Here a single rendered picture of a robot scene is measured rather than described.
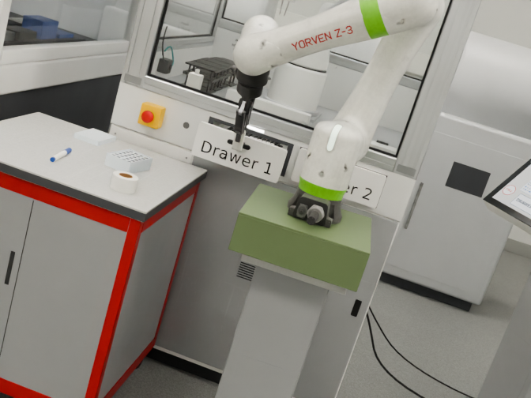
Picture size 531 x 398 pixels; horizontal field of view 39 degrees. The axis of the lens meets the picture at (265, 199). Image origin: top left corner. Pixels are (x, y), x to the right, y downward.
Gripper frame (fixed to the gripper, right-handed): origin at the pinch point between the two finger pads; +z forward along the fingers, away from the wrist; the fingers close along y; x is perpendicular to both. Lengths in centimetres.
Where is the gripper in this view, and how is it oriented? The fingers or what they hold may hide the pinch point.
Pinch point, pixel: (239, 140)
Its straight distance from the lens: 229.5
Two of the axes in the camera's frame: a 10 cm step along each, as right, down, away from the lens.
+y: -2.8, 5.2, -8.0
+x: 9.4, 3.2, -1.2
